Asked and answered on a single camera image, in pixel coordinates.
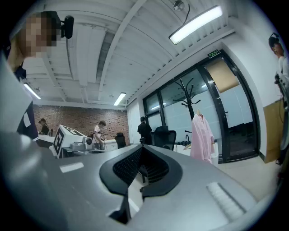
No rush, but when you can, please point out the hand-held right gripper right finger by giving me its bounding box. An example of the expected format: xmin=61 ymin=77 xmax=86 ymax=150
xmin=131 ymin=144 xmax=257 ymax=231

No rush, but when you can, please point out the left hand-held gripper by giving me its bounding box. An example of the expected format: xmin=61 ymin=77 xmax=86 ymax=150
xmin=49 ymin=124 xmax=106 ymax=159

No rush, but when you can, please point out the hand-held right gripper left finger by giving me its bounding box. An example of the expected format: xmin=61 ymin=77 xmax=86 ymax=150
xmin=51 ymin=144 xmax=144 ymax=230

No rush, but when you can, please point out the pink shirt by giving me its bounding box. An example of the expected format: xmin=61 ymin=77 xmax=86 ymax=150
xmin=190 ymin=113 xmax=215 ymax=165

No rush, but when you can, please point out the white cabinet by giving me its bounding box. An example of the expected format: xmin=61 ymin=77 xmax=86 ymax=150
xmin=103 ymin=138 xmax=119 ymax=150

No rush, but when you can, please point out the white table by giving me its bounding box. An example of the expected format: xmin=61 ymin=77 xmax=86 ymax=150
xmin=175 ymin=141 xmax=220 ymax=169

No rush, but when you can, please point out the black faucet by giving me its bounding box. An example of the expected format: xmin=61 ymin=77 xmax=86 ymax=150
xmin=184 ymin=129 xmax=193 ymax=145

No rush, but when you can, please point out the long ceiling light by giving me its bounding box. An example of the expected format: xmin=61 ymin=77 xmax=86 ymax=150
xmin=113 ymin=92 xmax=127 ymax=106
xmin=23 ymin=83 xmax=42 ymax=100
xmin=168 ymin=5 xmax=224 ymax=45

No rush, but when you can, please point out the black mesh office chair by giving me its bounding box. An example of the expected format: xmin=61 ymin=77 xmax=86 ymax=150
xmin=154 ymin=125 xmax=177 ymax=151

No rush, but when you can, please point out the person's navy shirt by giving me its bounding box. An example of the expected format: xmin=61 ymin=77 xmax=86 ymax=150
xmin=12 ymin=65 xmax=41 ymax=148

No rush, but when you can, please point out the black-framed glass partition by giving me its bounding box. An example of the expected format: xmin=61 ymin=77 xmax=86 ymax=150
xmin=142 ymin=65 xmax=224 ymax=164

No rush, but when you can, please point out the black coat rack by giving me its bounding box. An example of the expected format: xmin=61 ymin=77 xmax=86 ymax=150
xmin=172 ymin=77 xmax=201 ymax=122

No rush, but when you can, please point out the black-framed glass door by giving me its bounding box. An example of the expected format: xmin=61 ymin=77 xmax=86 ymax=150
xmin=198 ymin=49 xmax=262 ymax=163

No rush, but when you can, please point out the brown cardboard sheet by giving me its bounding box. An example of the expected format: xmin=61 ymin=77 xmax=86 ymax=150
xmin=205 ymin=59 xmax=240 ymax=94

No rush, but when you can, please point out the person's head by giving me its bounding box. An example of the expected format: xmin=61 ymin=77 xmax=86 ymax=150
xmin=6 ymin=10 xmax=62 ymax=72

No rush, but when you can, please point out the wooden wall panel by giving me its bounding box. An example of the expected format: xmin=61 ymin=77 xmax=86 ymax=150
xmin=262 ymin=100 xmax=285 ymax=164

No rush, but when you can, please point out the black head camera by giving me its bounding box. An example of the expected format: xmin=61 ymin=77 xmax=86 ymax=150
xmin=60 ymin=15 xmax=75 ymax=39

